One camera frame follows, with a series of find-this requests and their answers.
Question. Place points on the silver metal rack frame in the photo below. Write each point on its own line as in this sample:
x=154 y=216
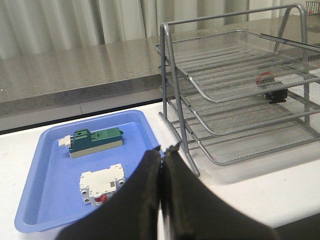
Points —
x=167 y=56

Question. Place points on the grey stone counter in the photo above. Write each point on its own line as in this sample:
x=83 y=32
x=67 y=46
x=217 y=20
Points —
x=67 y=83

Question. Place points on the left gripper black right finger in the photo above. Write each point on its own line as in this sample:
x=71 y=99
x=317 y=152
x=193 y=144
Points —
x=192 y=212

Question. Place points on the red emergency stop button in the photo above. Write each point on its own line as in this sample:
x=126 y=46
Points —
x=266 y=81

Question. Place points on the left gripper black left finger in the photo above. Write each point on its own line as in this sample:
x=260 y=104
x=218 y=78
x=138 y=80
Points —
x=131 y=213

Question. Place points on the white circuit breaker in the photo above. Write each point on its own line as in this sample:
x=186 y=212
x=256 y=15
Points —
x=96 y=187

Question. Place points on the silver mesh tray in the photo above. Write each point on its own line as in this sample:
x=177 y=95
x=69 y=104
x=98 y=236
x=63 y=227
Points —
x=250 y=145
x=226 y=98
x=224 y=67

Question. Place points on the green electrical switch module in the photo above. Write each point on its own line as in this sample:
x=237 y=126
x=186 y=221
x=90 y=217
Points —
x=84 y=142

